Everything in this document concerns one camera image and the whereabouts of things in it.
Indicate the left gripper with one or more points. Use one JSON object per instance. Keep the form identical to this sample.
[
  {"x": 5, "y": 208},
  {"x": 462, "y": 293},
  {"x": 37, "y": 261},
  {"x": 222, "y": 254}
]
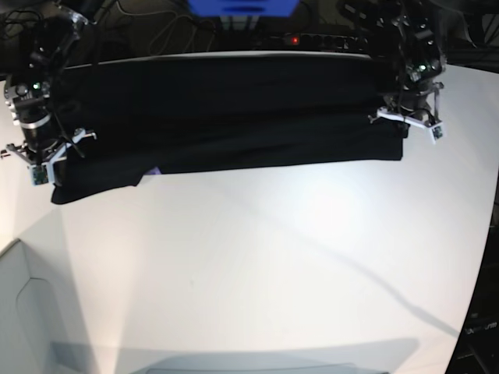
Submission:
[{"x": 407, "y": 98}]

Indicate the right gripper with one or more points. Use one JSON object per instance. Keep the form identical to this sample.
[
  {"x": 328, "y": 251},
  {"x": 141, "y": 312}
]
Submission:
[{"x": 41, "y": 137}]

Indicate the black T-shirt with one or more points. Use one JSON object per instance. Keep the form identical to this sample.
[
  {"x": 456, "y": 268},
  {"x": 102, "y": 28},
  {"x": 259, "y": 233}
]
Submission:
[{"x": 185, "y": 115}]

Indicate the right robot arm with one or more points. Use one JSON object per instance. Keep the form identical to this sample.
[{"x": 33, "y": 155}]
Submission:
[{"x": 29, "y": 98}]

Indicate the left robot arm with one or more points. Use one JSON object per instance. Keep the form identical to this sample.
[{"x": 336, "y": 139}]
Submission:
[{"x": 404, "y": 35}]

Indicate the black power strip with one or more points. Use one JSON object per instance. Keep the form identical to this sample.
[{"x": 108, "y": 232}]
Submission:
[{"x": 317, "y": 42}]

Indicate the blue plastic box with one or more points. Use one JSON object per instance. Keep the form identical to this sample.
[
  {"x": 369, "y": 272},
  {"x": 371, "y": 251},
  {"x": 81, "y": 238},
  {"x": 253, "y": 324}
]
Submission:
[{"x": 273, "y": 8}]

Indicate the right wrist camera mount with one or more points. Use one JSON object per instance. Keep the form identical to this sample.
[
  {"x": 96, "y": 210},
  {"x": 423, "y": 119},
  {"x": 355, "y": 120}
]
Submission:
[{"x": 41, "y": 162}]

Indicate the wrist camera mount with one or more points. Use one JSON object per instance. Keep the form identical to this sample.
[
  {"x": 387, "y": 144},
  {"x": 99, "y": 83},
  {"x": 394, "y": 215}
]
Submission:
[
  {"x": 426, "y": 117},
  {"x": 41, "y": 162}
]

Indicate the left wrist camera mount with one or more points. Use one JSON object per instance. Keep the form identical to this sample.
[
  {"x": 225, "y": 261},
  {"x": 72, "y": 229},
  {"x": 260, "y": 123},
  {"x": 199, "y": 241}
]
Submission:
[{"x": 426, "y": 117}]

